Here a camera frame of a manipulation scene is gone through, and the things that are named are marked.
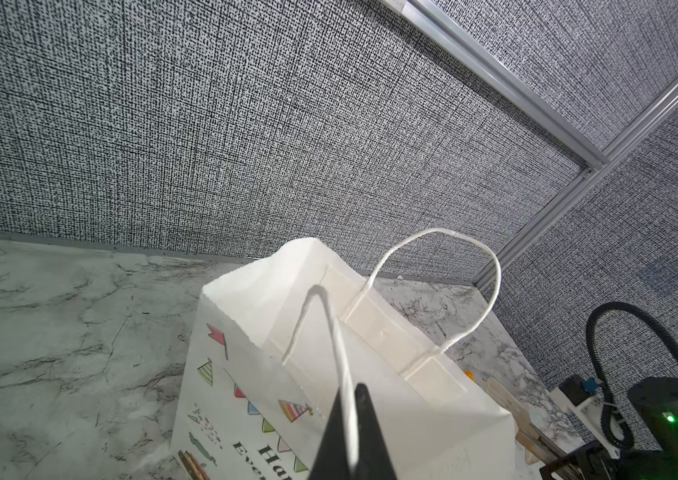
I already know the white paper gift bag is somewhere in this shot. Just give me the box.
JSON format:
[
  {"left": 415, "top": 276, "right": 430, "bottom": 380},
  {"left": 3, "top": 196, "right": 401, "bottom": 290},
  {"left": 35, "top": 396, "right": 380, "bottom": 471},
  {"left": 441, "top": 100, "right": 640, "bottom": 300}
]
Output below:
[{"left": 170, "top": 238, "right": 517, "bottom": 479}]

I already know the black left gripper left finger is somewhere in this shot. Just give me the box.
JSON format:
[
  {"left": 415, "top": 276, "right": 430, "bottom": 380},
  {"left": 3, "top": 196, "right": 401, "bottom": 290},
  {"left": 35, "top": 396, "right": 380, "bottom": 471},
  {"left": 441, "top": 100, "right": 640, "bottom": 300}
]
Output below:
[{"left": 308, "top": 394, "right": 351, "bottom": 480}]

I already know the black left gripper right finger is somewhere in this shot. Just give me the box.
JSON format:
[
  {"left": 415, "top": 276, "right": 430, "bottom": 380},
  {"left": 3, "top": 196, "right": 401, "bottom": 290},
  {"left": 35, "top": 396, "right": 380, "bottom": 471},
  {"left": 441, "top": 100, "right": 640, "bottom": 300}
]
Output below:
[{"left": 353, "top": 383, "right": 397, "bottom": 480}]

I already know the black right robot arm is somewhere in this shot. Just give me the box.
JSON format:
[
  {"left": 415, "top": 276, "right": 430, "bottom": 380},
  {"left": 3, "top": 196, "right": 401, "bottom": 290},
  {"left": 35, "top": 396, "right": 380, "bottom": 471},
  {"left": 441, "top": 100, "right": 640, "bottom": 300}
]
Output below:
[{"left": 540, "top": 302, "right": 678, "bottom": 479}]

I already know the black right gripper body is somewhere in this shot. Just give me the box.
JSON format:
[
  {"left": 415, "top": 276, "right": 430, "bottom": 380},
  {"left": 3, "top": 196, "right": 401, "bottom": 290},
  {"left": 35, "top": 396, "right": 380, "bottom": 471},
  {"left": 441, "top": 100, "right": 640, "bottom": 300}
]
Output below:
[{"left": 540, "top": 441, "right": 618, "bottom": 480}]

